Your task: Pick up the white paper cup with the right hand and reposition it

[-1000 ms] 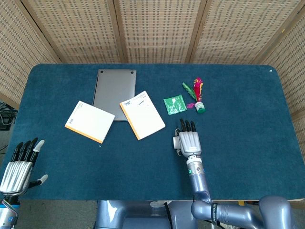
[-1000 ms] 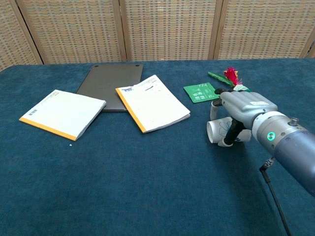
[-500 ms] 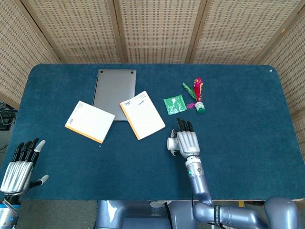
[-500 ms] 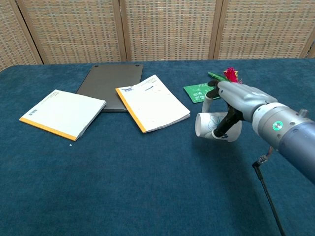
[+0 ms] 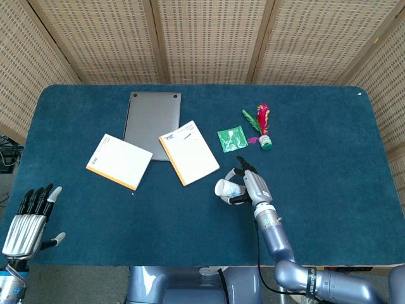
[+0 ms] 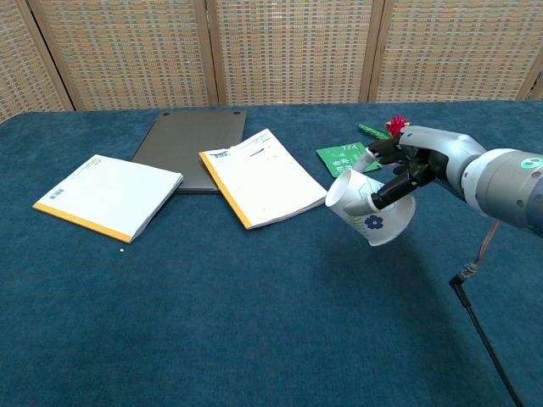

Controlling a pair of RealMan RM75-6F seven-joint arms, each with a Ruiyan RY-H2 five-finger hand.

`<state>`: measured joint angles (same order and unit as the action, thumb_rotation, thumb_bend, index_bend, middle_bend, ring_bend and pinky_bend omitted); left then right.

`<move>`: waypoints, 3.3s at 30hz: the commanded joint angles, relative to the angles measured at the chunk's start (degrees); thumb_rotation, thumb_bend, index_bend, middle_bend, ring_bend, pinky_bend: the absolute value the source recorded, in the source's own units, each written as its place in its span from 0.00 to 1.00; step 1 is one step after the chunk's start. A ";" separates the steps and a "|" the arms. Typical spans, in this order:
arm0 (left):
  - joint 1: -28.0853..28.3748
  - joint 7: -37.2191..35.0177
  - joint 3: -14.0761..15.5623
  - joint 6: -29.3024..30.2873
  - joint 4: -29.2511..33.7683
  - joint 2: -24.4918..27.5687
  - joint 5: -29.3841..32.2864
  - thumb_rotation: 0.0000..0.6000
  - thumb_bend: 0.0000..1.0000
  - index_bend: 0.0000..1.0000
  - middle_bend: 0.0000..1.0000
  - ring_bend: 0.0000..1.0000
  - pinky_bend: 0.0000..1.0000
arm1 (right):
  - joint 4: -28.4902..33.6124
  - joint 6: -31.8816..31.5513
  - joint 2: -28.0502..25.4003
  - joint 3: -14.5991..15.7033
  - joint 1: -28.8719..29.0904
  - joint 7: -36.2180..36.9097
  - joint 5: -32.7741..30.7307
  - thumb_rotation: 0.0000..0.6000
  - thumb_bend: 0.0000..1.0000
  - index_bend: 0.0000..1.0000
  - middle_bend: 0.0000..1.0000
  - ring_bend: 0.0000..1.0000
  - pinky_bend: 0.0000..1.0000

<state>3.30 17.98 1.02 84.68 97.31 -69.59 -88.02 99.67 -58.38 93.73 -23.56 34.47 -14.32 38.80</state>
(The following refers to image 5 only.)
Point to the blue-grey robot torso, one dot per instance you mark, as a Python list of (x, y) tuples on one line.
[(193, 285)]

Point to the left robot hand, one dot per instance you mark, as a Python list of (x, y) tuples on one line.
[(27, 231)]

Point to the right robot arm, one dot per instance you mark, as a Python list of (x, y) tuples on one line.
[(294, 266)]

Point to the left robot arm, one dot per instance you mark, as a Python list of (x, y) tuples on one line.
[(12, 283)]

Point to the woven bamboo folding screen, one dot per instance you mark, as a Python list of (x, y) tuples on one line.
[(202, 41)]

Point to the white paper cup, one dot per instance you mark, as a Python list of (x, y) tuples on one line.
[(228, 187)]

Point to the white book with orange edge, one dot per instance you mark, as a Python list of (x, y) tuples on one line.
[(118, 161)]

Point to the blue felt table cover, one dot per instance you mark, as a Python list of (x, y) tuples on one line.
[(158, 228)]

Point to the white notebook with orange spine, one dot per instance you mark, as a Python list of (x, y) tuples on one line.
[(190, 152)]

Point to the green plastic packet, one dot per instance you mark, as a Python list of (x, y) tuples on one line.
[(232, 138)]

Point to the grey closed laptop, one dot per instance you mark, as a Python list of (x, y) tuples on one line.
[(152, 125)]

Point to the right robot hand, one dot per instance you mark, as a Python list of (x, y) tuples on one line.
[(257, 188)]

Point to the colourful feather shuttlecock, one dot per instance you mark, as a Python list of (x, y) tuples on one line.
[(262, 126)]

